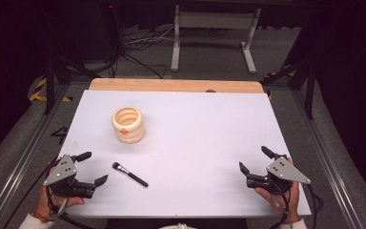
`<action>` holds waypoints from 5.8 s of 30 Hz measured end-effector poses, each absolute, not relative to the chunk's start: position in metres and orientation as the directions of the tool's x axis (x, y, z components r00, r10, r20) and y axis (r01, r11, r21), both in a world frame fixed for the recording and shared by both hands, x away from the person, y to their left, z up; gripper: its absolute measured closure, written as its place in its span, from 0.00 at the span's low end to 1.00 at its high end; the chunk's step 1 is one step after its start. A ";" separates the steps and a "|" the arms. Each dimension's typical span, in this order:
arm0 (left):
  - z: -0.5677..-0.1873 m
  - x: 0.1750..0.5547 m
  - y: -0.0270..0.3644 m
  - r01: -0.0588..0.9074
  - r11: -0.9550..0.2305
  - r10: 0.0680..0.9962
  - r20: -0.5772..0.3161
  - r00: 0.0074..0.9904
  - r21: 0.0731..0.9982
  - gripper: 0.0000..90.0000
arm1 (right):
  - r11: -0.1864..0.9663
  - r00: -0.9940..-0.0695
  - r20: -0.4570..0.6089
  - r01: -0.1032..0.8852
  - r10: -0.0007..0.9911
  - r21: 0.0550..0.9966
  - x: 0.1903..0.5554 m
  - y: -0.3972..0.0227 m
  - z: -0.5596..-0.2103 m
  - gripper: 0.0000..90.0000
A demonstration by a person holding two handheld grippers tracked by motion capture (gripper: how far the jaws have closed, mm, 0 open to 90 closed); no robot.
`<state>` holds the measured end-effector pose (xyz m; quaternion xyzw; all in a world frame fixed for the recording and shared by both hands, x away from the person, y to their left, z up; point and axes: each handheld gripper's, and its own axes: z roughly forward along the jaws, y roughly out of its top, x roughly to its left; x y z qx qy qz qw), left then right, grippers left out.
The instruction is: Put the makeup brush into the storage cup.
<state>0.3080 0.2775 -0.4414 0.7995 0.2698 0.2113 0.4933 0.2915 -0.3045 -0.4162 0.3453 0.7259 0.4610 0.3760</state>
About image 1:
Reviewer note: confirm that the aluminium rail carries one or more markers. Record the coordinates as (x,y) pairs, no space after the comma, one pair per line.
(327,159)
(22,159)

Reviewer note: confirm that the black tripod stand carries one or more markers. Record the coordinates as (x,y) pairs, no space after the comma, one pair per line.
(309,86)
(50,79)

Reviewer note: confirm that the cream ribbed ceramic holder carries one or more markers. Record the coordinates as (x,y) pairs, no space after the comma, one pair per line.
(128,129)

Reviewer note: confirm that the black power strip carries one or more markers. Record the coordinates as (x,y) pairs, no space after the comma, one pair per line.
(111,25)

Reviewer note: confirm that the black makeup brush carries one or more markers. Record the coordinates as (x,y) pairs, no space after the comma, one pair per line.
(130,174)

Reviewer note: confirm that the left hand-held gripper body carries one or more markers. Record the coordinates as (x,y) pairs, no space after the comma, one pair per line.
(64,173)

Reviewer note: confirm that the white metal stand frame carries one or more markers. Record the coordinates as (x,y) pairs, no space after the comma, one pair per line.
(214,19)

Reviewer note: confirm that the person's white clothing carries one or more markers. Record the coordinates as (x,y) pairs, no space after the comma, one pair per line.
(178,226)

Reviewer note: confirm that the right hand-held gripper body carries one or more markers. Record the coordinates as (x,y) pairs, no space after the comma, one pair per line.
(282,170)

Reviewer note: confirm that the person's right hand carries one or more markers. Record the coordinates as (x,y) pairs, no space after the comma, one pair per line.
(294,200)

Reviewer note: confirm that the yellow black floor tape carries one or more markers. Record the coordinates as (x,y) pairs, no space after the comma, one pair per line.
(38,92)

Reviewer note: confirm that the person's left hand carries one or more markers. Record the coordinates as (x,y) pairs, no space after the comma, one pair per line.
(46,205)

